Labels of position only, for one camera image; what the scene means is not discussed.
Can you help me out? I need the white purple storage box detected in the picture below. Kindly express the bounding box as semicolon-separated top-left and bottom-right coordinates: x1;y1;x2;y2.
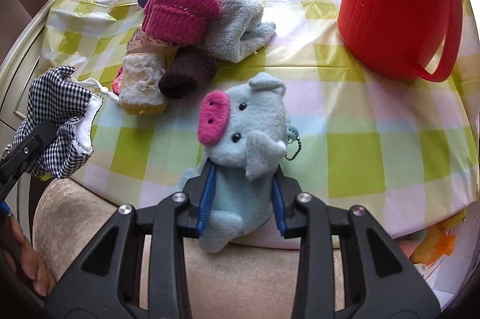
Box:
396;201;479;308

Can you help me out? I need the magenta knitted mitten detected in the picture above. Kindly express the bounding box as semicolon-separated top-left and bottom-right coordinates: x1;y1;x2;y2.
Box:
142;0;221;46

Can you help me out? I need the orange organza bag with sponge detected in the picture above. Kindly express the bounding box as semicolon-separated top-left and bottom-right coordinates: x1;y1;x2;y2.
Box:
409;209;467;266

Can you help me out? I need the cream carved cabinet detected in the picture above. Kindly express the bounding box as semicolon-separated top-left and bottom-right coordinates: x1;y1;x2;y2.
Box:
0;0;57;151

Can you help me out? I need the dark brown knitted cuff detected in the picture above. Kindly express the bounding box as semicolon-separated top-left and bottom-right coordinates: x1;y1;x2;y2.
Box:
159;46;217;100

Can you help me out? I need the person's left hand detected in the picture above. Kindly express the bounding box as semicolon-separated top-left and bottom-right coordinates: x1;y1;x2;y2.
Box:
7;217;55;297

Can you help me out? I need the yellow sponge block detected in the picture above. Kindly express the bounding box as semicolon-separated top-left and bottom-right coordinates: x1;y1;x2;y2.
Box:
120;53;168;115

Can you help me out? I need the black white houndstooth pouch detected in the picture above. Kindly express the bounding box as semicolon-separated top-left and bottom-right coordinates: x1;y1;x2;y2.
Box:
12;65;103;179

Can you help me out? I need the pink round floral pouch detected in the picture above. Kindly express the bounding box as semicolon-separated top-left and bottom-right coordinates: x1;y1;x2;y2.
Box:
112;66;123;96

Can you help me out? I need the green checked plastic tablecloth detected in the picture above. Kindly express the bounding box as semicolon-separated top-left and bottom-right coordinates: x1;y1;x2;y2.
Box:
41;0;479;236

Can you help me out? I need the red plastic thermos jug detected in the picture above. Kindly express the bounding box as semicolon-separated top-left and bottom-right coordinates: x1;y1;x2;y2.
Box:
337;0;463;83

